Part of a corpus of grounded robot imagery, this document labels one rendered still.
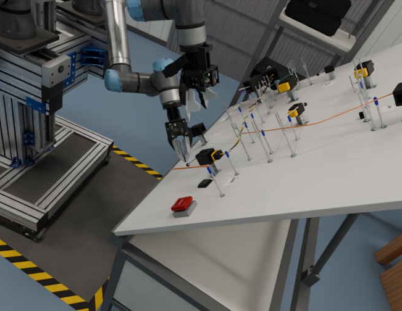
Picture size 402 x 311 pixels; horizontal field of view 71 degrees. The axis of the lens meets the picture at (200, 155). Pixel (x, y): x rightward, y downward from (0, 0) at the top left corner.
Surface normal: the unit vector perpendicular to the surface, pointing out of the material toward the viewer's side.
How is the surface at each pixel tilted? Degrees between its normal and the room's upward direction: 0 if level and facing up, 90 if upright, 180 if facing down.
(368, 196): 50
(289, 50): 90
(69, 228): 0
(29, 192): 0
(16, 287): 0
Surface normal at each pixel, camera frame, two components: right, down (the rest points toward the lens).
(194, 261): 0.33, -0.71
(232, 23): -0.26, 0.57
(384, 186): -0.44, -0.85
